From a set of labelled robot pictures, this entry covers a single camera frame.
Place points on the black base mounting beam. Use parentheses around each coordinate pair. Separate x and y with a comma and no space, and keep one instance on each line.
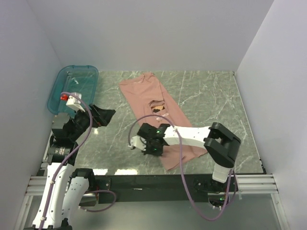
(145,188)

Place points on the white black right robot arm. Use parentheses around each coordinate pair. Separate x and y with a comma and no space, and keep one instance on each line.
(221,144)

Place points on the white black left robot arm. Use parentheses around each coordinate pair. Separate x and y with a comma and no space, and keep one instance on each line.
(65,185)

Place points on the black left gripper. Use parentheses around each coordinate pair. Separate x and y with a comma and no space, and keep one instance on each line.
(101,117)

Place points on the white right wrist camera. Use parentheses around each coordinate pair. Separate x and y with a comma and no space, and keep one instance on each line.
(137,142)

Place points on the aluminium frame rail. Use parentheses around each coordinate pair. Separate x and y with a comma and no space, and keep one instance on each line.
(242,183)

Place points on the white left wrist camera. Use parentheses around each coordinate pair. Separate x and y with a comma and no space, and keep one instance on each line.
(72,103)

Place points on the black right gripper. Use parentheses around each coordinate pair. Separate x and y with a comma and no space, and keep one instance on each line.
(159,153)

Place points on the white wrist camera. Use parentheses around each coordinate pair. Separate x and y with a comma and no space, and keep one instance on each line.
(72,103)
(137,142)

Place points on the teal transparent plastic bin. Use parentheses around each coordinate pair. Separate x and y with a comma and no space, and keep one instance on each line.
(73,78)

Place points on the pink t shirt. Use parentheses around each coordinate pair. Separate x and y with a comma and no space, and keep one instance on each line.
(146,95)

